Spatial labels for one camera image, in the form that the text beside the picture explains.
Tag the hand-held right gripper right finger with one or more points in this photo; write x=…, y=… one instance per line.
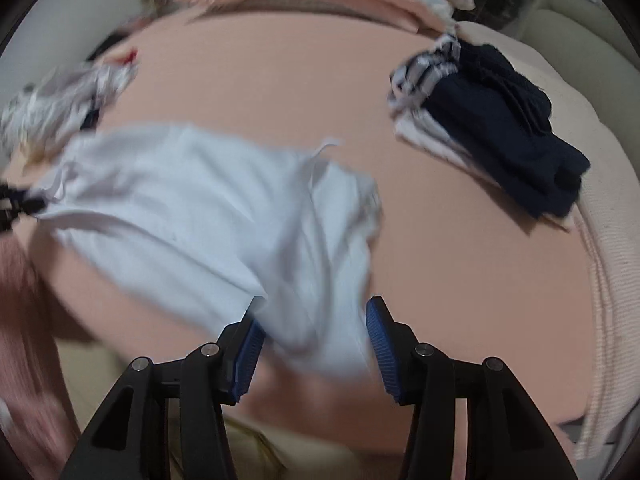
x=382, y=355

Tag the grey-green padded headboard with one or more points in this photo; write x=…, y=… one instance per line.
x=590, y=35

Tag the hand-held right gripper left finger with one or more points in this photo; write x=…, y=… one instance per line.
x=247, y=360

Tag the white t-shirt navy trim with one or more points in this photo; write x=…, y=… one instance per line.
x=200, y=200

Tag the white shirt navy cuffs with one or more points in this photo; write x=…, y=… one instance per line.
x=60, y=105

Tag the stack of folded navy clothes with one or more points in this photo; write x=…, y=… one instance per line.
x=500, y=145

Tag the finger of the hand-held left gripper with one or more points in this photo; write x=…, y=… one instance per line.
x=9, y=224
x=20, y=199

